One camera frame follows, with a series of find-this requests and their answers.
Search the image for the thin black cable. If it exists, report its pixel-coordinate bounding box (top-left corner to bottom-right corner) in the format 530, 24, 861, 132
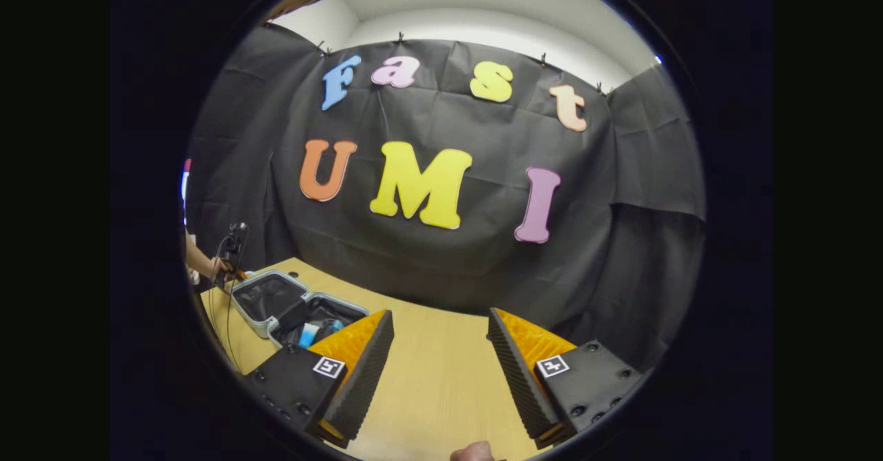
222, 237, 242, 373

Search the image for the black backdrop cloth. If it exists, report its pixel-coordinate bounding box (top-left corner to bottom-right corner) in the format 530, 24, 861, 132
185, 25, 706, 372

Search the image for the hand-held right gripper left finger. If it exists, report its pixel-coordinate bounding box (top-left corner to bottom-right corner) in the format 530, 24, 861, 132
241, 309, 396, 449

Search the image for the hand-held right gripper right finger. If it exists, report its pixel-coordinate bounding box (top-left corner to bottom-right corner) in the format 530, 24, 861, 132
487, 307, 646, 449

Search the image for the small light blue suitcase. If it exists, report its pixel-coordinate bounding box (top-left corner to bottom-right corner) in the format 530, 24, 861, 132
229, 269, 370, 351

